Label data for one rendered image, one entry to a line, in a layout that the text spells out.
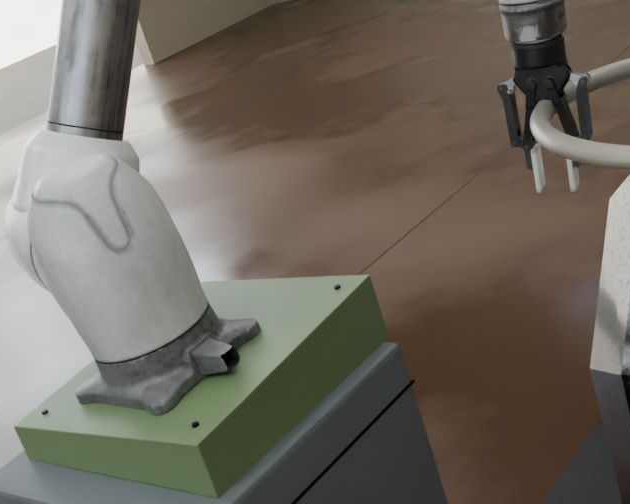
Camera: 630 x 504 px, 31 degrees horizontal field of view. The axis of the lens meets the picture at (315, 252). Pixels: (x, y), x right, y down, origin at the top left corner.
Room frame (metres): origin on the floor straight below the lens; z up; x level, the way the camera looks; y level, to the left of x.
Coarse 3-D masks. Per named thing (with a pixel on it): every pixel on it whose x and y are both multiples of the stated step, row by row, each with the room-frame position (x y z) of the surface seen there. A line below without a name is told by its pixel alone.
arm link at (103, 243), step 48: (48, 192) 1.23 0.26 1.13; (96, 192) 1.22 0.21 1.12; (144, 192) 1.25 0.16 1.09; (48, 240) 1.21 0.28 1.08; (96, 240) 1.20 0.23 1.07; (144, 240) 1.21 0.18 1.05; (48, 288) 1.29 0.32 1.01; (96, 288) 1.19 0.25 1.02; (144, 288) 1.19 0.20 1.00; (192, 288) 1.24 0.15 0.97; (96, 336) 1.21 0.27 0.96; (144, 336) 1.19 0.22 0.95
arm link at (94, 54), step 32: (64, 0) 1.49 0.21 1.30; (96, 0) 1.47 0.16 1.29; (128, 0) 1.48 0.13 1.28; (64, 32) 1.47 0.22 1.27; (96, 32) 1.46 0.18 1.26; (128, 32) 1.48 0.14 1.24; (64, 64) 1.46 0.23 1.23; (96, 64) 1.45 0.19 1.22; (128, 64) 1.48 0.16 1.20; (64, 96) 1.45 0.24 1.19; (96, 96) 1.44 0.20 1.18; (64, 128) 1.44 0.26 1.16; (96, 128) 1.44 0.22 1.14; (32, 160) 1.42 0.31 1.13; (64, 160) 1.40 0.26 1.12; (128, 160) 1.43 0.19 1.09
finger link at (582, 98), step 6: (582, 78) 1.53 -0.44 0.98; (582, 84) 1.53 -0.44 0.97; (588, 84) 1.55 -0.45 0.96; (576, 90) 1.54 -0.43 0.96; (582, 90) 1.53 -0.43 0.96; (576, 96) 1.54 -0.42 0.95; (582, 96) 1.53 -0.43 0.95; (588, 96) 1.55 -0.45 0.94; (582, 102) 1.53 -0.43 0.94; (588, 102) 1.55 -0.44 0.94; (582, 108) 1.53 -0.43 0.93; (588, 108) 1.55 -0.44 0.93; (582, 114) 1.54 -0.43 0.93; (588, 114) 1.54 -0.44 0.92; (582, 120) 1.54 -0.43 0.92; (588, 120) 1.54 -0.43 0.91; (582, 126) 1.54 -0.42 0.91; (588, 126) 1.54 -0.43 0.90; (582, 132) 1.54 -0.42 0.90; (588, 132) 1.53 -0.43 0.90; (582, 138) 1.54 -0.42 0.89; (588, 138) 1.53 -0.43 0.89
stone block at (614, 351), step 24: (624, 192) 1.59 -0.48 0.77; (624, 216) 1.56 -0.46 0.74; (624, 240) 1.53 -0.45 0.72; (624, 264) 1.50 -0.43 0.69; (600, 288) 1.56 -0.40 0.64; (624, 288) 1.47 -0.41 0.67; (600, 312) 1.53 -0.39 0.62; (624, 312) 1.44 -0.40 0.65; (600, 336) 1.50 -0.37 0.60; (624, 336) 1.41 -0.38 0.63; (600, 360) 1.47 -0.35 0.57; (624, 360) 1.39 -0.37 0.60; (600, 384) 1.47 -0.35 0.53; (624, 384) 1.38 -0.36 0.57; (600, 408) 1.49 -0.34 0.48; (624, 408) 1.40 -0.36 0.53; (624, 432) 1.42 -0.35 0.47; (624, 456) 1.44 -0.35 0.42; (624, 480) 1.46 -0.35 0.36
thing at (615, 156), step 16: (608, 64) 1.67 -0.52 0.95; (624, 64) 1.66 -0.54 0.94; (592, 80) 1.63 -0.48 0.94; (608, 80) 1.65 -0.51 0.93; (544, 112) 1.51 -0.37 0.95; (544, 128) 1.44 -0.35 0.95; (544, 144) 1.42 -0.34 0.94; (560, 144) 1.38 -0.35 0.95; (576, 144) 1.35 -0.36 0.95; (592, 144) 1.33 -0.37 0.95; (608, 144) 1.31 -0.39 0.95; (576, 160) 1.35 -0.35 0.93; (592, 160) 1.32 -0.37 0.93; (608, 160) 1.30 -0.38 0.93; (624, 160) 1.28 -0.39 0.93
